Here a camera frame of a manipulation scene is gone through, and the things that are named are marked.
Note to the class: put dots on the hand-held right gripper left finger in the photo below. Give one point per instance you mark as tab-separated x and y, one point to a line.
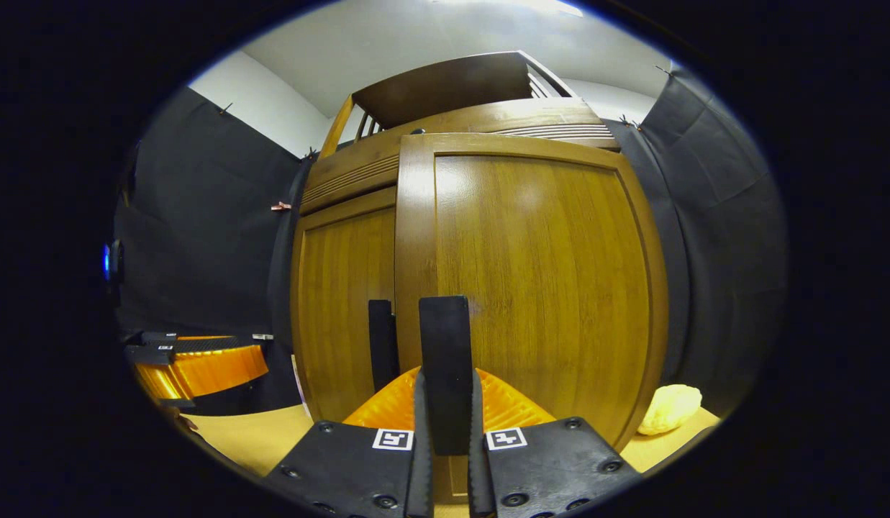
344	467

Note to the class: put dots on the pale yellow sponge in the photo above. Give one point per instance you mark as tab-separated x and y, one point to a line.
668	409

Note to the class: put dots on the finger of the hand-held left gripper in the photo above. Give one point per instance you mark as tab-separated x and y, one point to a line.
207	344
214	370

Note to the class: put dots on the wooden cabinet drawer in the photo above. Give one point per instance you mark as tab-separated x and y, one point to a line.
351	169

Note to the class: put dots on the black backdrop cloth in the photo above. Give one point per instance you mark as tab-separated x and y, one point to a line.
214	237

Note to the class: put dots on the wooden double-door shoe cabinet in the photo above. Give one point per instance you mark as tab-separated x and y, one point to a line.
444	90

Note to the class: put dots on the ceiling light panel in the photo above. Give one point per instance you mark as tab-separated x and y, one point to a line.
531	6

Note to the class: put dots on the wooden cabinet door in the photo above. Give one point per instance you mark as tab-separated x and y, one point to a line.
337	302
545	273

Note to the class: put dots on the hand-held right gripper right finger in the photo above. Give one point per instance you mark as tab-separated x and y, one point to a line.
560	464

